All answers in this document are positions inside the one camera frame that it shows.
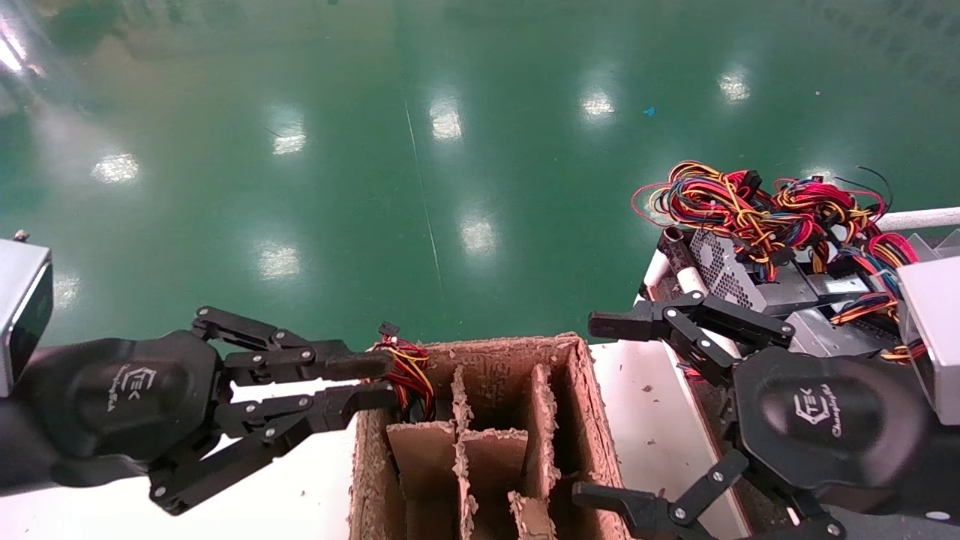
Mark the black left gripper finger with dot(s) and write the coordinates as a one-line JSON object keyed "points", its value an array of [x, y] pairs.
{"points": [[285, 420], [300, 361]]}

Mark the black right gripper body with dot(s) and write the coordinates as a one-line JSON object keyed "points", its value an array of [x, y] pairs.
{"points": [[825, 427]]}

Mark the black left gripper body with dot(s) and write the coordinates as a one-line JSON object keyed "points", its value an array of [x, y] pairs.
{"points": [[120, 397]]}

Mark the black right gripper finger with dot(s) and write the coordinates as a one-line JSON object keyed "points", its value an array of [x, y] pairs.
{"points": [[645, 321], [637, 510]]}

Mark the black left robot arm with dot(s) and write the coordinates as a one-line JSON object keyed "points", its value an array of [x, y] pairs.
{"points": [[15, 450]]}

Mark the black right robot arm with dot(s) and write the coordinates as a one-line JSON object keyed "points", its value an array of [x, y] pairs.
{"points": [[915, 519]]}

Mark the short white rack pipe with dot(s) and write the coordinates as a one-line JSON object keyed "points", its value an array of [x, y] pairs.
{"points": [[654, 271]]}

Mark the long white rack pipe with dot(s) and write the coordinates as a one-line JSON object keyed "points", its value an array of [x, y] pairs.
{"points": [[690, 281]]}

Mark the grey perforated power supply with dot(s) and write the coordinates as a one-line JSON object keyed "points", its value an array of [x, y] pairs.
{"points": [[720, 274]]}

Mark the grey metal power supply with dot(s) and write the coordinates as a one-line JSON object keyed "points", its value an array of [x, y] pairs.
{"points": [[930, 246], [832, 337]]}

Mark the worn brown cardboard box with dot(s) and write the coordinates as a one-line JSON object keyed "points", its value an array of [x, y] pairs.
{"points": [[596, 427]]}

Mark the grey power supply white label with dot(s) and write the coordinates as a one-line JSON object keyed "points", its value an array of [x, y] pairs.
{"points": [[847, 286]]}

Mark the cardboard divider insert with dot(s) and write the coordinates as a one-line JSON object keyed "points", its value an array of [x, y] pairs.
{"points": [[487, 457]]}

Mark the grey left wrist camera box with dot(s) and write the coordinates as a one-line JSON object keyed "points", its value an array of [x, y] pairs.
{"points": [[19, 300]]}

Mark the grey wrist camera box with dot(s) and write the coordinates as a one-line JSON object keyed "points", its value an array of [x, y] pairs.
{"points": [[937, 337], [19, 300]]}

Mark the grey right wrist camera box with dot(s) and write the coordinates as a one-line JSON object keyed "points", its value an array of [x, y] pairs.
{"points": [[937, 337]]}

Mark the white rack rail pipe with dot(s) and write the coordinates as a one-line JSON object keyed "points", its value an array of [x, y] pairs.
{"points": [[922, 218]]}

